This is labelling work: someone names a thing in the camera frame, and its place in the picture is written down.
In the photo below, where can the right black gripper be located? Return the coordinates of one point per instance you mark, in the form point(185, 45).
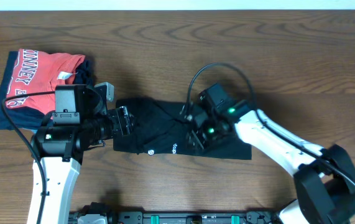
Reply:
point(194, 137)

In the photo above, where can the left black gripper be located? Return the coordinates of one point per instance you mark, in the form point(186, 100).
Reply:
point(124, 121)

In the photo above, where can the black t-shirt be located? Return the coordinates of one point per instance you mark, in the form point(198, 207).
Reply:
point(159, 128)

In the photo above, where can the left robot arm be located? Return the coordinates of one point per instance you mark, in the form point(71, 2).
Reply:
point(60, 148)

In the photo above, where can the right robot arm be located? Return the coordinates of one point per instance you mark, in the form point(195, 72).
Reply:
point(324, 179)

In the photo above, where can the red folded t-shirt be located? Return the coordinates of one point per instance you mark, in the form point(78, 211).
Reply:
point(36, 71)

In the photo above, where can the black mounting rail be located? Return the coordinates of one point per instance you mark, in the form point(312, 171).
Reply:
point(174, 218)

